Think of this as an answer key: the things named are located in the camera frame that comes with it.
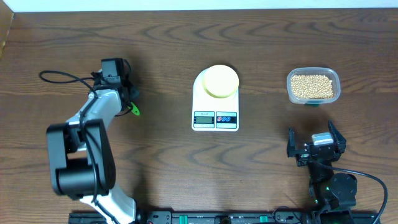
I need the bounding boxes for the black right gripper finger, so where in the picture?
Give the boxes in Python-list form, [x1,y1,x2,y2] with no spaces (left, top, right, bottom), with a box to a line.
[287,127,296,157]
[328,119,346,153]

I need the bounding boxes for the green plastic measuring scoop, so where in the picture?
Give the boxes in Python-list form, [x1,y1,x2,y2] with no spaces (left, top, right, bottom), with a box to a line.
[128,102,141,116]

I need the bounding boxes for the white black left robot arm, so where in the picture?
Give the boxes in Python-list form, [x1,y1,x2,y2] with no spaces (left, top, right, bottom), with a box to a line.
[46,58,147,223]

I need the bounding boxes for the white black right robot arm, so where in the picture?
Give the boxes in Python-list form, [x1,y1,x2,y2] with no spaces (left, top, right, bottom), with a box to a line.
[287,121,358,224]

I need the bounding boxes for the white digital kitchen scale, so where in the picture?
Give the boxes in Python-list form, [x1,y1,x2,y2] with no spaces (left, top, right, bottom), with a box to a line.
[192,68,239,132]

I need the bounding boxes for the yellow bowl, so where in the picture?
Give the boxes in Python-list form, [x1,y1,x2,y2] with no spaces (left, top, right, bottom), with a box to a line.
[202,65,239,98]

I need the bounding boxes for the green tape strip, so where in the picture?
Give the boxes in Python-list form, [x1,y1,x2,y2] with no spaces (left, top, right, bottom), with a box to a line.
[304,103,320,108]

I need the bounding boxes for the soybeans pile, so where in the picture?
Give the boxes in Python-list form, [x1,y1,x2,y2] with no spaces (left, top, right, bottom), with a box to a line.
[290,75,334,99]

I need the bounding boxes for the clear plastic container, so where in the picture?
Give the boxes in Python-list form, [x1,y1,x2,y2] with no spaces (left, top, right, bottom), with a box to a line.
[286,67,341,105]

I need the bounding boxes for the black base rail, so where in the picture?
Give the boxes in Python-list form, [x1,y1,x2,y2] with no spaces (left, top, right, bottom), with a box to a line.
[68,210,382,224]

